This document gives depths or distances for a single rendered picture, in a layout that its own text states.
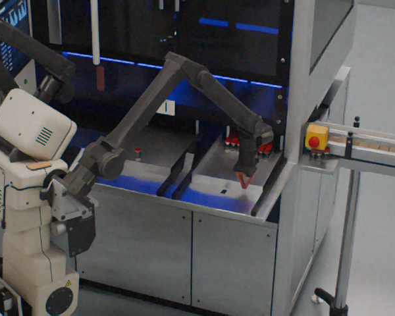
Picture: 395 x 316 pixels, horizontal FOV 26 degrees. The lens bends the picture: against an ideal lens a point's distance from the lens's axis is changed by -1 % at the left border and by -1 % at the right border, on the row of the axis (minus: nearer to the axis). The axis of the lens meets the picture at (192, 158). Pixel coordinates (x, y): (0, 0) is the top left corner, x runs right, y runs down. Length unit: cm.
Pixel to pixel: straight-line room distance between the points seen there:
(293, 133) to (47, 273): 105
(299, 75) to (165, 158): 59
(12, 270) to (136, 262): 102
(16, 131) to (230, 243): 129
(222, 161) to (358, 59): 348
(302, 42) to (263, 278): 104
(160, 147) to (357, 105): 273
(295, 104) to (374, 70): 331
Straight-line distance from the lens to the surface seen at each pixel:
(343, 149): 323
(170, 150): 323
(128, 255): 369
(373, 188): 483
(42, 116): 242
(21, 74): 325
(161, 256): 362
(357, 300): 398
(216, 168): 312
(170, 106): 324
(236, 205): 291
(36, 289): 268
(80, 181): 238
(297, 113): 309
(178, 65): 246
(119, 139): 242
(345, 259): 352
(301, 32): 297
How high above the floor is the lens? 243
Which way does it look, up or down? 29 degrees down
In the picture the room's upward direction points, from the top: 1 degrees clockwise
